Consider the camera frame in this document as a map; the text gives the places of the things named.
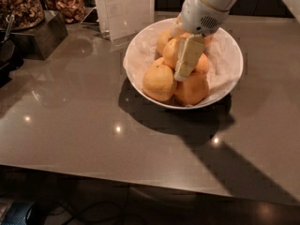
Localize white paper bowl liner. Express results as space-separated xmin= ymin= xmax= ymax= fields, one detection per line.
xmin=123 ymin=25 xmax=241 ymax=108

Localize large centre orange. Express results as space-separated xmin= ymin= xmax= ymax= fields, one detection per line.
xmin=163 ymin=37 xmax=180 ymax=69

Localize front left orange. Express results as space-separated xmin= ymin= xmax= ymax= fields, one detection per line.
xmin=142 ymin=64 xmax=177 ymax=102

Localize right middle orange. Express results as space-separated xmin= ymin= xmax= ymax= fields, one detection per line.
xmin=194 ymin=53 xmax=210 ymax=76

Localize back left orange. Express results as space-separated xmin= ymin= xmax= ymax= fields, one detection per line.
xmin=157 ymin=29 xmax=174 ymax=55

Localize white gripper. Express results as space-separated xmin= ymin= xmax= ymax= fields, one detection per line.
xmin=170 ymin=0 xmax=229 ymax=82

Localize blue object on floor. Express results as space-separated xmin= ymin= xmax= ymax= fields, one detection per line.
xmin=1 ymin=202 xmax=33 ymax=225

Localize front right orange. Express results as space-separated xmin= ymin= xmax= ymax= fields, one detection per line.
xmin=174 ymin=73 xmax=209 ymax=106

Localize dark square jar stand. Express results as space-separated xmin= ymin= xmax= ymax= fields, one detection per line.
xmin=11 ymin=10 xmax=68 ymax=60

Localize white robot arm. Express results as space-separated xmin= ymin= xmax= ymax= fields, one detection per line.
xmin=170 ymin=0 xmax=237 ymax=82

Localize top orange at back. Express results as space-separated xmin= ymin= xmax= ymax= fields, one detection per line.
xmin=181 ymin=32 xmax=213 ymax=47

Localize metal serving tongs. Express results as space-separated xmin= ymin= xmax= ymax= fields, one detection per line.
xmin=3 ymin=14 xmax=15 ymax=41

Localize small hidden orange left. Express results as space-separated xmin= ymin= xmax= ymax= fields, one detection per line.
xmin=151 ymin=57 xmax=164 ymax=67

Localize clear acrylic sign holder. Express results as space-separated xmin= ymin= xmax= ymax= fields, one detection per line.
xmin=95 ymin=0 xmax=155 ymax=41

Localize glass jar of nuts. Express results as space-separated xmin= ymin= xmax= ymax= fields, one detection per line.
xmin=0 ymin=0 xmax=44 ymax=31

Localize white ceramic bowl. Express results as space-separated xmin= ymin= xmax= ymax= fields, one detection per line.
xmin=123 ymin=17 xmax=244 ymax=111

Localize bowl of dried fruit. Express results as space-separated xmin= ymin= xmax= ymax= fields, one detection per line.
xmin=46 ymin=0 xmax=85 ymax=23

